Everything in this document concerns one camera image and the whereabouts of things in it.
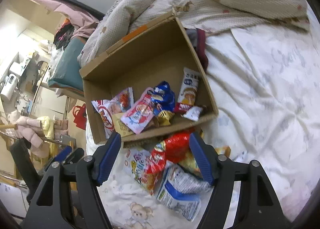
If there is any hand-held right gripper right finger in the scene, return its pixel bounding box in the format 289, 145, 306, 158
189, 132, 292, 229

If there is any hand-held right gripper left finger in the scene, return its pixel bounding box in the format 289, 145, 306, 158
21, 132, 122, 229

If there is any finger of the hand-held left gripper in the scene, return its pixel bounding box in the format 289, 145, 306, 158
61, 147, 85, 168
49, 145, 73, 163

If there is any yellow snack bag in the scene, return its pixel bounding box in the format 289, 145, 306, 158
179, 145, 231, 179

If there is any white blue snack packet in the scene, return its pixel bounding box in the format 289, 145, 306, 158
166, 164, 213, 193
156, 176, 202, 221

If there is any red snack bag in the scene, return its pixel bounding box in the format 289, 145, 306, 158
146, 131, 194, 174

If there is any beige striped snack bar packet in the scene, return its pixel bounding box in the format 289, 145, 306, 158
112, 113, 135, 137

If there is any large red white snack packet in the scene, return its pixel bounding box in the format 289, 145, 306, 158
91, 99, 123, 140

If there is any red and white snack packet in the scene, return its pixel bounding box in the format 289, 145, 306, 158
175, 102, 203, 121

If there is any gold foil snack packet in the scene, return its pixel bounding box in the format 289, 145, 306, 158
156, 109, 174, 127

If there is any white orange snack packet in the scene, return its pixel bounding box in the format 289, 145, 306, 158
177, 67, 202, 107

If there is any blue cartoon snack bag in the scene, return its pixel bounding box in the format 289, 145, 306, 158
149, 80, 175, 115

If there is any brown cardboard box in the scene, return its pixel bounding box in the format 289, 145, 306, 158
79, 8, 219, 145

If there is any yellow jacket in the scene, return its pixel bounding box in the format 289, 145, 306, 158
37, 116, 54, 145

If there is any white pink lettered snack packet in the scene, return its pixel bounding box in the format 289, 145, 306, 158
126, 148, 160, 196

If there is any red shopping bag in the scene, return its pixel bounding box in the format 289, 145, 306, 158
72, 104, 87, 130

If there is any pink jacket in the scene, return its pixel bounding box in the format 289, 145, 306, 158
15, 115, 44, 157

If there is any teal side cushion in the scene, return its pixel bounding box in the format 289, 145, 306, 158
48, 38, 87, 90

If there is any clear plastic bag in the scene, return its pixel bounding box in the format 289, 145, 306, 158
47, 44, 64, 75

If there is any maroon cloth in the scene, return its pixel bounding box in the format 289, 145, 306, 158
186, 28, 209, 70

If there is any pile of clothes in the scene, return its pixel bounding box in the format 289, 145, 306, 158
54, 18, 75, 50

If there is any pink curtain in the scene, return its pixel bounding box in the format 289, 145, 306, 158
11, 0, 100, 42

